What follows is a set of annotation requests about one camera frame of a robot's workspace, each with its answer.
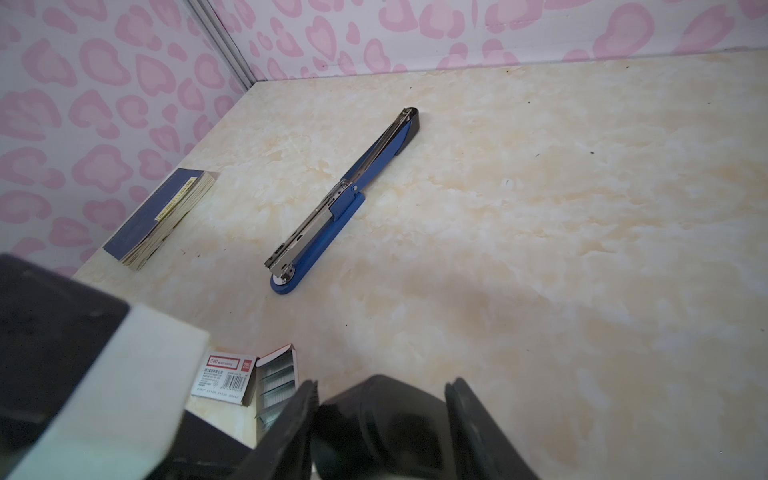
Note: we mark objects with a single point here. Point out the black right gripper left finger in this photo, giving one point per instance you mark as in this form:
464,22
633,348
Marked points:
285,451

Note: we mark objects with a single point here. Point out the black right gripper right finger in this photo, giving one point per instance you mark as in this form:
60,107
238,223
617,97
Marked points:
481,450

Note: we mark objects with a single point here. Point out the silver staple tray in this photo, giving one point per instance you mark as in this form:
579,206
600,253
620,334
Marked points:
276,378

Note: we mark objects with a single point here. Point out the red white staple box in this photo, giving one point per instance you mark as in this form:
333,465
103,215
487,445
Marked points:
225,377

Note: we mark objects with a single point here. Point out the blue black stapler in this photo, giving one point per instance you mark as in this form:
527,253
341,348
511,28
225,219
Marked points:
294,258

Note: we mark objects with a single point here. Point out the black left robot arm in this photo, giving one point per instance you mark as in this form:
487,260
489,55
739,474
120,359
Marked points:
95,387

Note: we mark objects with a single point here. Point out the dark blue booklet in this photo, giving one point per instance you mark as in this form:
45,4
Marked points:
147,229

